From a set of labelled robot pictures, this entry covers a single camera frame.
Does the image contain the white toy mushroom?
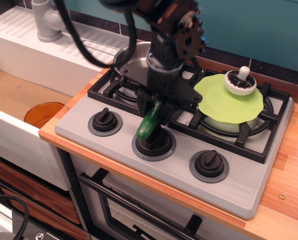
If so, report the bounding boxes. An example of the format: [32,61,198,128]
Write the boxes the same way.
[224,66,257,96]

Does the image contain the black burner grate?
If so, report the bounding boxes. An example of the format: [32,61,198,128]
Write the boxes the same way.
[168,69,293,164]
[87,59,203,117]

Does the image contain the black cable lower left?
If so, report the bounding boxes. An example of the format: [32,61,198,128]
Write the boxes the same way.
[0,194,30,240]

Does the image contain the grey toy stove top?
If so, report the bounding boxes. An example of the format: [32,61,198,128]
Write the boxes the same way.
[54,67,295,220]

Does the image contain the black right stove knob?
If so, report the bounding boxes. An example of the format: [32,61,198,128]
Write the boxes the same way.
[189,150,230,184]

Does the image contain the black right burner grate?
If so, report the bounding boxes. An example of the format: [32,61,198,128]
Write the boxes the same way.
[168,69,293,164]

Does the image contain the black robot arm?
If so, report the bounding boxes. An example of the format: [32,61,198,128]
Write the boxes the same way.
[101,0,206,125]

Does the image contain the grey toy faucet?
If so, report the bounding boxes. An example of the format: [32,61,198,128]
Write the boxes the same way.
[31,0,66,43]

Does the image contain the white toy sink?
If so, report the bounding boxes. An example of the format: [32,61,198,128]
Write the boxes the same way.
[0,5,135,192]

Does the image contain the wooden drawer front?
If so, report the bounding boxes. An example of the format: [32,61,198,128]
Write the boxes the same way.
[0,157,88,240]

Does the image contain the stainless steel pot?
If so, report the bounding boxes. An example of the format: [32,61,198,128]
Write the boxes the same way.
[80,39,155,86]

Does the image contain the black oven door handle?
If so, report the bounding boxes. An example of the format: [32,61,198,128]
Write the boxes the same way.
[78,168,202,240]

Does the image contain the toy oven door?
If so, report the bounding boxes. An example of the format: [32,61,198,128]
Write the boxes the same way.
[70,155,248,240]

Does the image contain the light green plastic plate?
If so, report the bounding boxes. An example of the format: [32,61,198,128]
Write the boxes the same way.
[194,74,264,124]

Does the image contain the green toy pickle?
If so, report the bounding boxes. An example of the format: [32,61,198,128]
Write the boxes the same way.
[136,100,162,141]

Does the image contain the black middle stove knob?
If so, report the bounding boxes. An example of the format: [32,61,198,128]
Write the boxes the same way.
[131,125,177,162]

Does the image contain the black left stove knob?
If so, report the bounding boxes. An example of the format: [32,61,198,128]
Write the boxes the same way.
[88,107,123,137]

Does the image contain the black stove knob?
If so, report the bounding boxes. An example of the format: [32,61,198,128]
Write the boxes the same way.
[189,150,230,184]
[88,107,123,137]
[131,125,177,162]

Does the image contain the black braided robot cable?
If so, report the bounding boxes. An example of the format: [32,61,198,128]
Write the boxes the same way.
[53,0,138,69]

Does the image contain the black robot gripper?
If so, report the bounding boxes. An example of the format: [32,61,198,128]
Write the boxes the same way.
[117,65,203,125]

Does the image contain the black left burner grate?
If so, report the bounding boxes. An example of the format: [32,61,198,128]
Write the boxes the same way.
[87,59,203,117]

